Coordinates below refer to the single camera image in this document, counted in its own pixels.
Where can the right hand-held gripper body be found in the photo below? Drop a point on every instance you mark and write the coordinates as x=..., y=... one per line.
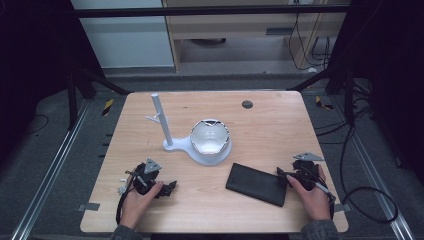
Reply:
x=305, y=171

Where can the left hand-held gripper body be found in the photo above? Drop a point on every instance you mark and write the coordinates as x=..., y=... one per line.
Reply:
x=146, y=180

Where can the black case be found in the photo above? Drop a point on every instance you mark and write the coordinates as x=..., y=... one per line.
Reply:
x=255, y=183

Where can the person's left hand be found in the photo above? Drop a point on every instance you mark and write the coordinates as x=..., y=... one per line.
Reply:
x=135, y=206

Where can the person's right hand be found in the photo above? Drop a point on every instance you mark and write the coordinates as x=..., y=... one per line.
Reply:
x=315, y=201

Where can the white connector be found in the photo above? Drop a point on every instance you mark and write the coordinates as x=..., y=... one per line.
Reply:
x=122, y=190

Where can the grey tape piece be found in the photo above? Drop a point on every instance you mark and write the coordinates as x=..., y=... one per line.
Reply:
x=89, y=206
x=343, y=208

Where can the white round bowl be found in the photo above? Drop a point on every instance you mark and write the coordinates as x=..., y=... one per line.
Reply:
x=210, y=138

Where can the white stand with pole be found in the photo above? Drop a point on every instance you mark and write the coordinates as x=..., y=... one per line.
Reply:
x=160, y=113

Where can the yellow black tape strip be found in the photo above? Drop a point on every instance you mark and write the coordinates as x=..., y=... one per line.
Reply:
x=107, y=107
x=322, y=103

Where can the grey table grommet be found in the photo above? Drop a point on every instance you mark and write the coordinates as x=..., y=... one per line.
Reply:
x=247, y=104

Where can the dark curtain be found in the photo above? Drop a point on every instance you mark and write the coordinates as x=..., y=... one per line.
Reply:
x=393, y=66
x=33, y=66

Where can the white cabinet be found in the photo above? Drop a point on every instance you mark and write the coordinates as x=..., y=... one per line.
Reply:
x=126, y=43

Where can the wooden desk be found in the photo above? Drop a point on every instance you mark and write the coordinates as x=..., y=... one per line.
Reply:
x=233, y=28

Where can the black horizontal bar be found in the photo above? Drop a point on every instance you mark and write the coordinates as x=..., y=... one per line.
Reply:
x=200, y=12

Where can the aluminium floor rail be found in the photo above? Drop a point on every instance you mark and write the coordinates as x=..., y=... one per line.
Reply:
x=373, y=170
x=50, y=173

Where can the black metal stand frame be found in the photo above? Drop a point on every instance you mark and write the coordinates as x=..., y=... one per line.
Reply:
x=349, y=96
x=72, y=100

